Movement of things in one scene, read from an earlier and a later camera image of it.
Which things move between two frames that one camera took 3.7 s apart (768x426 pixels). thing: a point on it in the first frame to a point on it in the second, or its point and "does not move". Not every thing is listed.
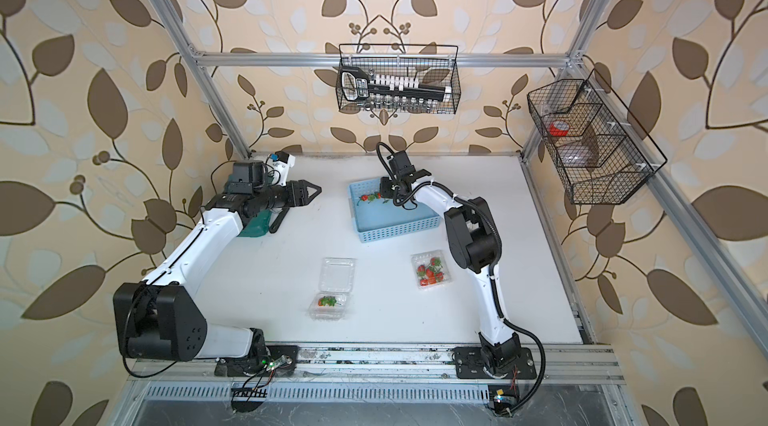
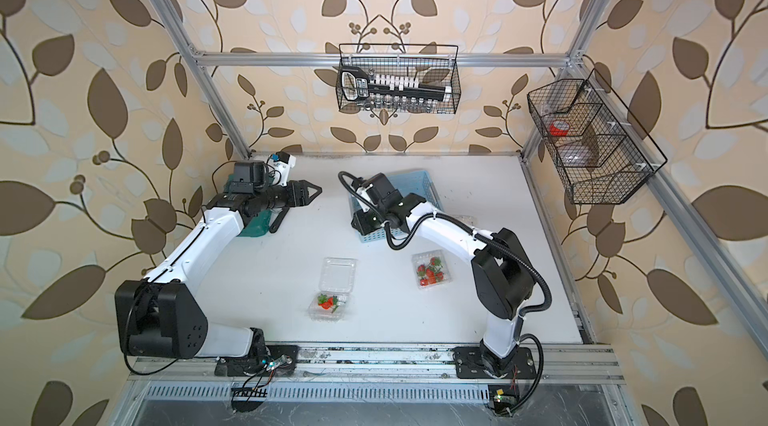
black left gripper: x=299 y=192 does not move
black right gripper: x=384 y=187 to x=362 y=227
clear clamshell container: x=431 y=269 does not move
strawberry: x=330 y=300 does not move
